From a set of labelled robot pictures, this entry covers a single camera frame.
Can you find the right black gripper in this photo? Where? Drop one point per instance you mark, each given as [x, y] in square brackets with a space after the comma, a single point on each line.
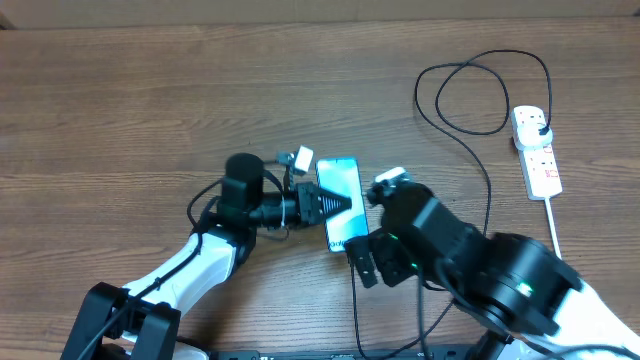
[393, 252]

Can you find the white power strip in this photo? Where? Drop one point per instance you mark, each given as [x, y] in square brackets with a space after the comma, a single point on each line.
[539, 167]

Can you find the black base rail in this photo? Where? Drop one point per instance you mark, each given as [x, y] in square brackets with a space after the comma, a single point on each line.
[345, 354]

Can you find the blue Samsung Galaxy smartphone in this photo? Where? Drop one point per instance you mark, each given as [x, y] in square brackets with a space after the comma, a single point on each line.
[341, 176]

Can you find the brown cardboard backdrop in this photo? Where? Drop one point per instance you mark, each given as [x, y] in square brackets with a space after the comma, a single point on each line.
[50, 14]

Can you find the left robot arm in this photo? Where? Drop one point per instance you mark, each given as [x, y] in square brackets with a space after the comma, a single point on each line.
[141, 319]

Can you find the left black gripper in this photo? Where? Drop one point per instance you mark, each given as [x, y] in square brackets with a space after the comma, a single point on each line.
[306, 195]

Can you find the white charger plug adapter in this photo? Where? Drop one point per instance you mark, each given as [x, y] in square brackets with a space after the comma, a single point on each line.
[532, 137]

